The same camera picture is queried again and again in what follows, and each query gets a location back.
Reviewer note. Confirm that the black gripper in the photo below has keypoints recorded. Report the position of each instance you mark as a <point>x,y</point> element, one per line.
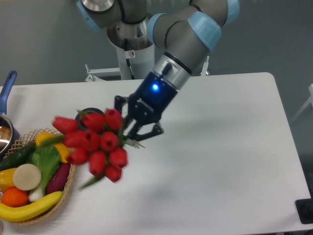
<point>146,106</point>

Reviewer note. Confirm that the red tulip bouquet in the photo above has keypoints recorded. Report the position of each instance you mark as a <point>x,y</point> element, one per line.
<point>104,151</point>

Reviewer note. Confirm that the dark grey ribbed vase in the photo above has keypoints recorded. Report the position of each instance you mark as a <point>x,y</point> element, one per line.
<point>91,119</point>

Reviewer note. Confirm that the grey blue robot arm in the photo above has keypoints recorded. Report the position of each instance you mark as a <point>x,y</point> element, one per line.
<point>163,50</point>

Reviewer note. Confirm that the green bok choy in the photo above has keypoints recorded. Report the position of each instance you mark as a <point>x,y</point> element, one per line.
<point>47,160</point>

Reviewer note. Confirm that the purple sweet potato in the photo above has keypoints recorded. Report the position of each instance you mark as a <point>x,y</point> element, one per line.
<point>58,181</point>

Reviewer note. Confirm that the woven wicker basket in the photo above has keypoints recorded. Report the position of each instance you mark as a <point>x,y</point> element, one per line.
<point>28,139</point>

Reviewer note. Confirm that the green cucumber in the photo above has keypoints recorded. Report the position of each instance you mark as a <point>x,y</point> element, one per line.
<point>18,157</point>

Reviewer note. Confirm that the beige round disc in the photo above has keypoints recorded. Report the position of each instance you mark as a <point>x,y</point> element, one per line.
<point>26,177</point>

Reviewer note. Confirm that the yellow pepper left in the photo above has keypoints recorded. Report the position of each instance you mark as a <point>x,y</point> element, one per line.
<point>6,179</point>

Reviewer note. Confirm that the orange fruit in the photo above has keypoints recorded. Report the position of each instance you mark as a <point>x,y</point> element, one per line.
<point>15,197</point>

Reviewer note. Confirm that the long yellow banana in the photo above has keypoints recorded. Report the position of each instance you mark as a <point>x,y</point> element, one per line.
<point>30,211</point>

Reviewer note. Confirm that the black device table corner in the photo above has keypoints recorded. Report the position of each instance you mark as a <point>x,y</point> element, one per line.
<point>305,210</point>

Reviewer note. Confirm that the blue handled steel pot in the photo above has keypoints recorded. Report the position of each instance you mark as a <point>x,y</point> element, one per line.
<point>8,133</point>

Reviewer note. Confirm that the white frame right edge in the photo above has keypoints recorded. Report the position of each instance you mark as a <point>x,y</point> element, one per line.
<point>305,108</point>

